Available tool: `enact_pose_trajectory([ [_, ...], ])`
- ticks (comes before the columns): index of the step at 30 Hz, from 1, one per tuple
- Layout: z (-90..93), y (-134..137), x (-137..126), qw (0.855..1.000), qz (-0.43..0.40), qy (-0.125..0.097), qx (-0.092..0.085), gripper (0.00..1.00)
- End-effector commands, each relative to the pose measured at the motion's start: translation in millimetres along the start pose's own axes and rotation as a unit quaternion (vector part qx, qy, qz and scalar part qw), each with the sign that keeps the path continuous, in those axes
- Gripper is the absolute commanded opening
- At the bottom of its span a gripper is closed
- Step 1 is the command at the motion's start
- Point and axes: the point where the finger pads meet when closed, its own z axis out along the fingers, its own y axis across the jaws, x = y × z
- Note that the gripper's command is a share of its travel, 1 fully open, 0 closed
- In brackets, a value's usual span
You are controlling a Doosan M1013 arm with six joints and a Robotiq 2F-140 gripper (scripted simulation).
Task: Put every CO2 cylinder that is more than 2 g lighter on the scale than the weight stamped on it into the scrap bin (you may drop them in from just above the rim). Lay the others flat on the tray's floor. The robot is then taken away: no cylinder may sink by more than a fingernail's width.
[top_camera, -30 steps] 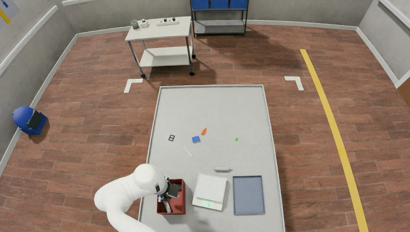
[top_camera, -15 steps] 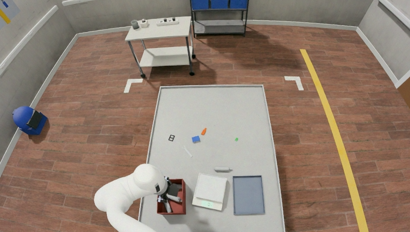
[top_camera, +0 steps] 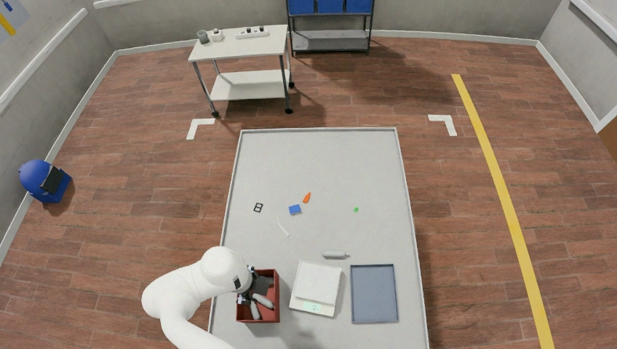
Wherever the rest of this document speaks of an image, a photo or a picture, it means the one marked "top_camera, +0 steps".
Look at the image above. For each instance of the white digital scale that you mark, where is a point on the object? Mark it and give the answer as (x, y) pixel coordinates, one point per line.
(318, 284)

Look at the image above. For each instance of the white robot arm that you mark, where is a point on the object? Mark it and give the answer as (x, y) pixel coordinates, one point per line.
(175, 296)

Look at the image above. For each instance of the blue rectangular block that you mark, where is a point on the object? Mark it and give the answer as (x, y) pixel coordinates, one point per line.
(294, 209)

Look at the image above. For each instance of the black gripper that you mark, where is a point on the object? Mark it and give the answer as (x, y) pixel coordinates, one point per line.
(248, 296)

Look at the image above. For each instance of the red open box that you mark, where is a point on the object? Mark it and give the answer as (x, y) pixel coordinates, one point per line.
(243, 312)

